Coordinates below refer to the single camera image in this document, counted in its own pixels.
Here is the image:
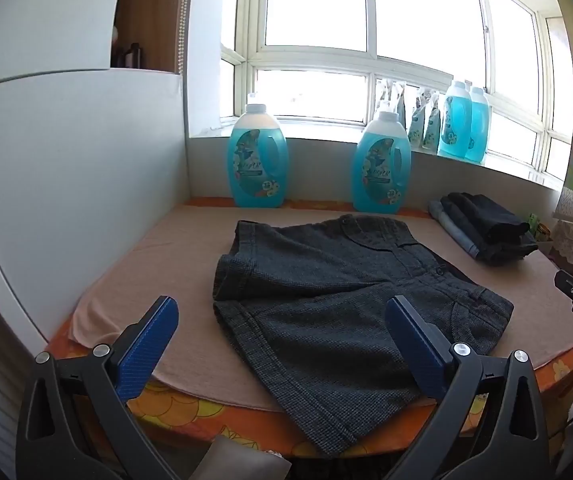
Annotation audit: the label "grey houndstooth shorts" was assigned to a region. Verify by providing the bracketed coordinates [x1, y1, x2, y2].
[213, 214, 513, 455]

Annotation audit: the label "orange floral bedsheet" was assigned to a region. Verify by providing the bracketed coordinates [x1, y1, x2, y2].
[50, 200, 573, 457]

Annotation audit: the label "black folded garment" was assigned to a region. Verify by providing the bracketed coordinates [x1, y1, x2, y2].
[440, 193, 538, 266]

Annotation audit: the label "blue folded jeans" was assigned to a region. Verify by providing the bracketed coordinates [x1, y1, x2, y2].
[427, 200, 479, 259]

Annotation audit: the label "far blue bottle on sill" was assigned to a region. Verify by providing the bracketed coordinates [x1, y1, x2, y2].
[465, 87, 490, 164]

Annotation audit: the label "blue bottle on sill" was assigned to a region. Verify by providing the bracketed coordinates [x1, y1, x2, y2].
[465, 87, 490, 164]
[438, 81, 472, 158]

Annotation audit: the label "refill pouch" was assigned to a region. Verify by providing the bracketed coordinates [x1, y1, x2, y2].
[408, 88, 431, 148]
[422, 93, 441, 153]

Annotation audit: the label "right blue detergent bottle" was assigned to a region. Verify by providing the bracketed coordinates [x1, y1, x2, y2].
[351, 110, 412, 214]

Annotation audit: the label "blue detergent bottle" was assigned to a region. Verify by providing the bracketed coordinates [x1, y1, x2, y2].
[351, 110, 412, 214]
[227, 103, 288, 208]

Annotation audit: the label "left blue detergent bottle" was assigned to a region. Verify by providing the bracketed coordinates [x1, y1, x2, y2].
[227, 103, 288, 208]

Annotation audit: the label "white cabinet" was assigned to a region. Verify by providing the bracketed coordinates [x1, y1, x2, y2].
[0, 0, 189, 472]

